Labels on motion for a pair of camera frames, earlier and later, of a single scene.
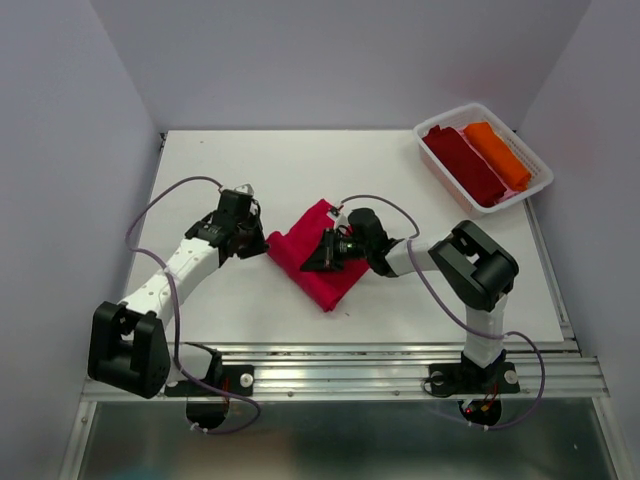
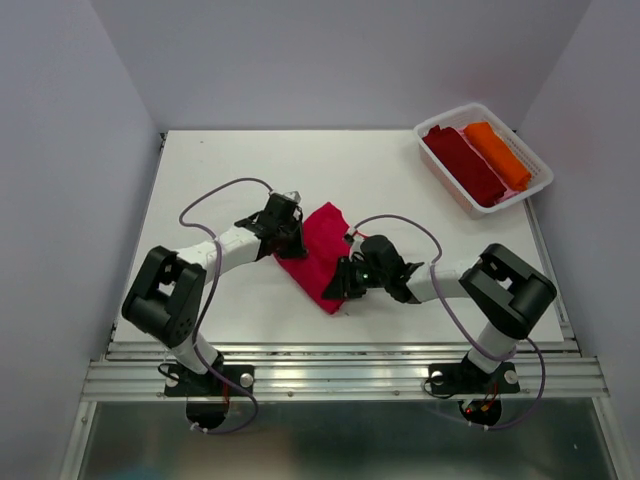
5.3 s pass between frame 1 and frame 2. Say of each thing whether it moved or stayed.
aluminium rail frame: stayed
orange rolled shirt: stayed
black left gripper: moved
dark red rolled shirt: stayed
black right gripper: moved
